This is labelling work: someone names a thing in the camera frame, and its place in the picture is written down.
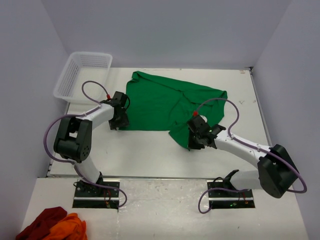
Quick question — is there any green t shirt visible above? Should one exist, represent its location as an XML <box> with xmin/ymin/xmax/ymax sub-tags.
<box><xmin>124</xmin><ymin>71</ymin><xmax>228</xmax><ymax>149</ymax></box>

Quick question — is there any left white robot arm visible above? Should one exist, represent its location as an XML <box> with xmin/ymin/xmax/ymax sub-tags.
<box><xmin>53</xmin><ymin>91</ymin><xmax>130</xmax><ymax>197</ymax></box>

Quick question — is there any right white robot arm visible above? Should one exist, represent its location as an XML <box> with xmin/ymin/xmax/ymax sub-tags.
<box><xmin>187</xmin><ymin>115</ymin><xmax>298</xmax><ymax>199</ymax></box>

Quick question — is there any white plastic basket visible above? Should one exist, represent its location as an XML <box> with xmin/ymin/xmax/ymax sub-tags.
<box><xmin>53</xmin><ymin>51</ymin><xmax>113</xmax><ymax>105</ymax></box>

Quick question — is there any orange t shirt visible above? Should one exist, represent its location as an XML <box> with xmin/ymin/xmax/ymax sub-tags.
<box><xmin>44</xmin><ymin>213</ymin><xmax>88</xmax><ymax>240</ymax></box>

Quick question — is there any dark red t shirt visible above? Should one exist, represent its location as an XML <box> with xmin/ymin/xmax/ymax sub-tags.
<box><xmin>15</xmin><ymin>206</ymin><xmax>67</xmax><ymax>240</ymax></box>

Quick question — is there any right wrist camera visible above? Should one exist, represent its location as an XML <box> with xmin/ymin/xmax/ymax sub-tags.
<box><xmin>200</xmin><ymin>115</ymin><xmax>208</xmax><ymax>123</ymax></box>

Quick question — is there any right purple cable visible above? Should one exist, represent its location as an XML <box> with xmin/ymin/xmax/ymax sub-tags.
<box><xmin>197</xmin><ymin>98</ymin><xmax>308</xmax><ymax>215</ymax></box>

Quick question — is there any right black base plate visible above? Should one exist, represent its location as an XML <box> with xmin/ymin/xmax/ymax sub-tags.
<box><xmin>208</xmin><ymin>190</ymin><xmax>256</xmax><ymax>209</ymax></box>

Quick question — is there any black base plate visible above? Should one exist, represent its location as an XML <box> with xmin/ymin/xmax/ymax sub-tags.
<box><xmin>72</xmin><ymin>180</ymin><xmax>120</xmax><ymax>210</ymax></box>
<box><xmin>208</xmin><ymin>190</ymin><xmax>256</xmax><ymax>209</ymax></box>

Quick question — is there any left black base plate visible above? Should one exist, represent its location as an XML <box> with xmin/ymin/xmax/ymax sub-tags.
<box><xmin>72</xmin><ymin>180</ymin><xmax>120</xmax><ymax>210</ymax></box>

